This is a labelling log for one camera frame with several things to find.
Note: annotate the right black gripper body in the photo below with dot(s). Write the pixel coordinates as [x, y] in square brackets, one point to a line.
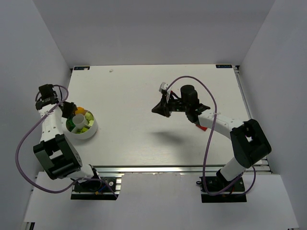
[168, 105]

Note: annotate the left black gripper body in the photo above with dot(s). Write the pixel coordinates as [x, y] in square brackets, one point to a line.
[68, 108]

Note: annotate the orange long lego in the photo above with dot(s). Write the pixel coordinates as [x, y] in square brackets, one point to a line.
[80, 110]

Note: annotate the dark green square lego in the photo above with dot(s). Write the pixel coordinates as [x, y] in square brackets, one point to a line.
[70, 125]

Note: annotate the dark green long lego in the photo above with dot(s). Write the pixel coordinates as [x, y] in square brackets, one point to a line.
[83, 130]

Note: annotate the red sloped lego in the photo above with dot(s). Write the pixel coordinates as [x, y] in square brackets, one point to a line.
[202, 128]

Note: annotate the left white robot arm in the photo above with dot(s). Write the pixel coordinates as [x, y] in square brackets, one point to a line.
[55, 153]

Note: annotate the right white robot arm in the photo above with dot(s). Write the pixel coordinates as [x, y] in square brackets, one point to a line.
[248, 140]

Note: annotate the white round divided container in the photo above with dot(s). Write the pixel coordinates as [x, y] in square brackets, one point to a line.
[80, 122]

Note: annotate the left blue table label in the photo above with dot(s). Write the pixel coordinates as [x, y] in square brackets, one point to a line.
[81, 68]

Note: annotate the blue table label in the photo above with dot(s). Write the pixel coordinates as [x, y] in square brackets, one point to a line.
[223, 66]
[81, 68]

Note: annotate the right blue table label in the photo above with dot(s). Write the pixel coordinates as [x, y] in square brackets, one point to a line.
[223, 66]

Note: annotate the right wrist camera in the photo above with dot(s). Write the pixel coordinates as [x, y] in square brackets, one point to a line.
[165, 89]

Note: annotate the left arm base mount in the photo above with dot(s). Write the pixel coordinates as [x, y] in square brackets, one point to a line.
[97, 190]

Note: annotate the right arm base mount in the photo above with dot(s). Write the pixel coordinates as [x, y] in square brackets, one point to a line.
[232, 195]

